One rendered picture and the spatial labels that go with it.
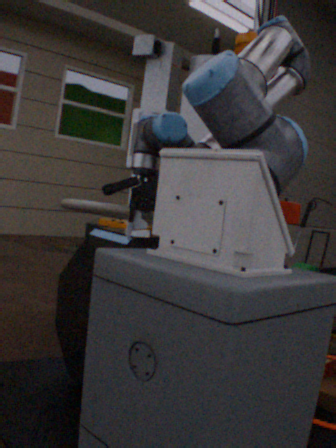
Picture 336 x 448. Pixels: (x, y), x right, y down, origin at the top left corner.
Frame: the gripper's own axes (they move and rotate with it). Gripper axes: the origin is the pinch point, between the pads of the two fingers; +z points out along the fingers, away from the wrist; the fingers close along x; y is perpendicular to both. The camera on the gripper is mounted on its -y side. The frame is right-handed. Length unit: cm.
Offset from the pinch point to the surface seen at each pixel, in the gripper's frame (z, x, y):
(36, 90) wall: -223, 669, -198
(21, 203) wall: -13, 684, -188
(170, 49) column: -126, 154, 11
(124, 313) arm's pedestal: 14.6, -46.5, 1.0
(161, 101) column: -89, 157, 11
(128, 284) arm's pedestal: 8.6, -47.1, 0.8
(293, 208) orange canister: -55, 366, 196
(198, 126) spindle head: -54, 67, 26
